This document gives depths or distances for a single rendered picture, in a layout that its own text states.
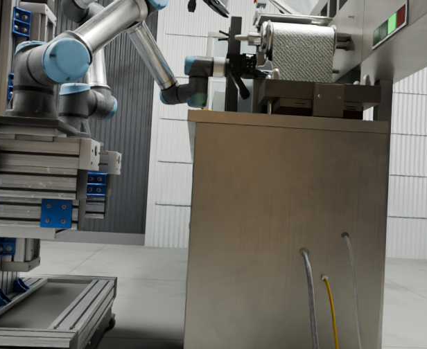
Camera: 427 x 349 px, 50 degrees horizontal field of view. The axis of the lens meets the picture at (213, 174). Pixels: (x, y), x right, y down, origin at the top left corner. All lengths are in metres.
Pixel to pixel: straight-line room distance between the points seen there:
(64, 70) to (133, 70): 3.71
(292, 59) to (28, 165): 1.03
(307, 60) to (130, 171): 3.31
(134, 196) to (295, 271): 3.50
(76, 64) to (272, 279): 0.88
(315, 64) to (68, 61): 0.94
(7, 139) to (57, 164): 0.16
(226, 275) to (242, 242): 0.12
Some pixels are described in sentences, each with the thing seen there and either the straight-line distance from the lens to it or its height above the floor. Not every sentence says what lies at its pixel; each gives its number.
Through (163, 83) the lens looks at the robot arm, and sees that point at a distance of 1.78.
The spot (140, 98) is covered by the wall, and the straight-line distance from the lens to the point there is 4.95.
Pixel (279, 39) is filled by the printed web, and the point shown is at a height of 1.23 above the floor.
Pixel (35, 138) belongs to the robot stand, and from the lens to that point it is 1.41.
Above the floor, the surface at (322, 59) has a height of 1.17.
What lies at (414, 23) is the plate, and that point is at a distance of 1.45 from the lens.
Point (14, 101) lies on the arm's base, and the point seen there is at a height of 0.87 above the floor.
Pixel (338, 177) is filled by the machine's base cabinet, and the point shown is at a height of 0.71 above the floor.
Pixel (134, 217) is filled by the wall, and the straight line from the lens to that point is 4.87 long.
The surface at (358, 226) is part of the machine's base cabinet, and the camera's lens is 1.56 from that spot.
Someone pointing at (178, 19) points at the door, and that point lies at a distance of 5.10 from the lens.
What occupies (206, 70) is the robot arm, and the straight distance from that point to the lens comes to 1.74.
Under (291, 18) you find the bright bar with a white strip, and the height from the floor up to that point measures 1.44.
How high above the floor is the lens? 0.65
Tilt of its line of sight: 2 degrees up
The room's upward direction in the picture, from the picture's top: 3 degrees clockwise
